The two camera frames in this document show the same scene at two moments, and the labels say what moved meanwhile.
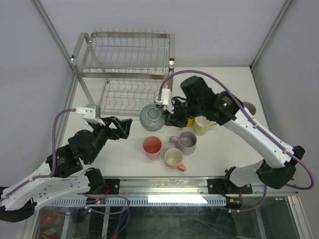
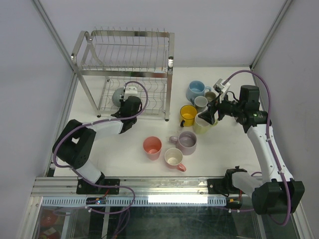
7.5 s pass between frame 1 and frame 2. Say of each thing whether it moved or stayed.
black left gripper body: moved
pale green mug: stayed
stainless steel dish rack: stayed
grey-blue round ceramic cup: moved
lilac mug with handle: stayed
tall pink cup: stayed
